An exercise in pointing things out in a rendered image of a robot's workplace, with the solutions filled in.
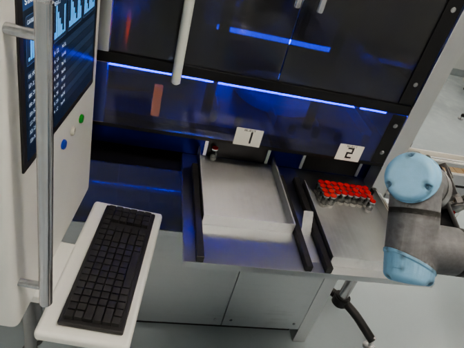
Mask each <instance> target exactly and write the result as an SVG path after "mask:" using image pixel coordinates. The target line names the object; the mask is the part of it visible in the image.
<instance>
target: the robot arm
mask: <svg viewBox="0 0 464 348"><path fill-rule="evenodd" d="M442 167H444V168H445V170H446V172H447V173H446V172H445V170H444V169H443V168H442ZM453 178H454V177H453V175H452V172H451V170H450V167H449V166H448V165H447V164H446V163H442V164H437V163H436V162H435V161H434V160H433V159H432V158H430V157H428V156H426V155H423V154H420V153H415V152H409V153H403V154H400V155H398V156H396V157H395V158H394V159H393V160H392V161H391V162H390V163H389V164H388V165H387V168H386V170H385V176H384V179H385V185H386V187H387V190H388V191H389V204H388V208H389V210H388V216H387V228H386V236H385V246H384V247H383V251H384V259H383V273H384V275H385V277H386V278H388V279H390V280H393V281H396V282H402V283H405V284H413V285H418V286H426V287H430V286H432V285H433V284H434V281H435V277H436V276H437V274H439V275H445V276H456V277H461V278H464V229H460V226H459V225H458V222H457V219H456V217H455V214H454V212H453V211H455V213H458V212H460V211H462V210H464V195H462V196H460V193H458V192H457V190H456V187H455V184H454V181H453Z"/></svg>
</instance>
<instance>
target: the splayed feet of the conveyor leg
mask: <svg viewBox="0 0 464 348"><path fill-rule="evenodd" d="M339 291H340V290H336V289H334V288H333V290H332V292H331V294H330V296H331V297H332V299H331V301H332V302H333V304H334V305H335V306H336V307H337V308H339V309H346V311H347V312H348V313H349V314H350V316H351V317H352V318H353V319H354V321H355V322H356V324H357V325H358V327H359V329H360V330H361V331H362V334H363V335H364V337H365V338H366V339H367V340H366V341H364V342H363V343H362V347H363V348H375V346H374V341H375V339H376V337H375V335H374V334H373V333H372V331H371V329H370V328H369V326H368V325H367V323H366V322H365V320H364V318H363V317H362V316H361V314H360V313H359V312H358V310H357V309H356V308H355V306H353V305H352V303H350V300H351V298H350V296H349V297H348V299H347V300H343V299H341V298H340V297H339V296H338V292H339Z"/></svg>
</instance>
